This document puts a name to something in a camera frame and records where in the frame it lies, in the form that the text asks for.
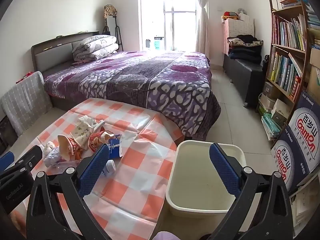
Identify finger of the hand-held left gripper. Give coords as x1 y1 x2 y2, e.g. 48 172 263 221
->
0 145 43 178
0 151 14 168

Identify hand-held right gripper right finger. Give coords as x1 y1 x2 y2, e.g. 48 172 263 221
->
207 142 293 240

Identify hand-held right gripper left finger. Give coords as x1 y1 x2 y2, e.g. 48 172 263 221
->
26 144 113 240

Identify small white bottle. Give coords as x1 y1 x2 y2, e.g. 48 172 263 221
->
104 159 116 178

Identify white paper wad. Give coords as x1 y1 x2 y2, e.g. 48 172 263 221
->
42 141 63 168

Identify cream plastic waste bin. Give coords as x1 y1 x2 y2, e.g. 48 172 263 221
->
165 140 247 240

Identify red printed paper cup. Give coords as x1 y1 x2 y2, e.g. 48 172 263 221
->
89 130 115 153

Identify crushed cream red paper cup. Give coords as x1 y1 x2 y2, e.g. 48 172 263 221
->
57 134 83 162

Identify floral paper cup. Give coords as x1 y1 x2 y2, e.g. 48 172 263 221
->
71 122 100 150

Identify white tissue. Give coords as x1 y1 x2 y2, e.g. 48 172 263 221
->
75 115 105 130

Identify orange checked tablecloth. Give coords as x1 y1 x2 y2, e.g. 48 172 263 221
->
15 97 185 240

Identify grey checked cushion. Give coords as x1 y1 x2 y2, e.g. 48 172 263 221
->
1 71 53 130

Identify blue white water carton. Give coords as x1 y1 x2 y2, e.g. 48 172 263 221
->
287 91 320 175
271 132 310 193

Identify stack of green booklets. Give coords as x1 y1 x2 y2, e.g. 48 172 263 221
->
261 112 283 140

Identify red cloth item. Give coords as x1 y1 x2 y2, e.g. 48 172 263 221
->
16 72 34 84

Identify lilac cloth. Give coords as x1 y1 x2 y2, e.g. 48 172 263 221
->
155 231 200 240

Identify white cardboard box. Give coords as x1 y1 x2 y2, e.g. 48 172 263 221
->
271 99 292 128

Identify stack of papers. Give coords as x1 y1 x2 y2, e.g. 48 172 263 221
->
290 180 320 235

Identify black storage bench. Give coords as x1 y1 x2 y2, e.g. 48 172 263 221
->
223 54 265 108

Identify bed with purple cover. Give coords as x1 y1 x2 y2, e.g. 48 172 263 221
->
44 51 222 140

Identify dark bed headboard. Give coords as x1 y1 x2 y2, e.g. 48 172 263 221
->
31 31 100 78

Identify row of colourful books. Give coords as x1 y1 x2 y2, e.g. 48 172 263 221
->
269 52 302 98

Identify folded white printed quilt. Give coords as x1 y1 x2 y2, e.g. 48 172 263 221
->
72 35 119 62

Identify pile of folded clothes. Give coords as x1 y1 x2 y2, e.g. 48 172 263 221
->
226 34 264 64

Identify brown cardboard box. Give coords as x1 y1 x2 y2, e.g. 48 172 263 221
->
306 47 320 103

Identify black metal stand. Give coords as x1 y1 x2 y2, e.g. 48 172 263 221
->
114 15 124 52

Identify green basket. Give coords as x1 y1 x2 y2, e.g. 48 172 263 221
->
152 36 163 50

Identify pink white cabinet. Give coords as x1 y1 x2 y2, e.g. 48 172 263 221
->
224 17 255 55

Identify wooden bookshelf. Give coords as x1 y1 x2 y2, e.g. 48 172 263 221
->
255 0 320 143

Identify row of tall books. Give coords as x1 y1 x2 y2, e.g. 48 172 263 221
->
272 14 307 52

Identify white curtain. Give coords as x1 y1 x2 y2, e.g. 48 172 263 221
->
192 0 210 55

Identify plaid scarf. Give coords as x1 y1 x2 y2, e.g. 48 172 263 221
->
104 4 117 19

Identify bright window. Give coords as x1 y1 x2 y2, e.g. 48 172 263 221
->
137 0 198 52

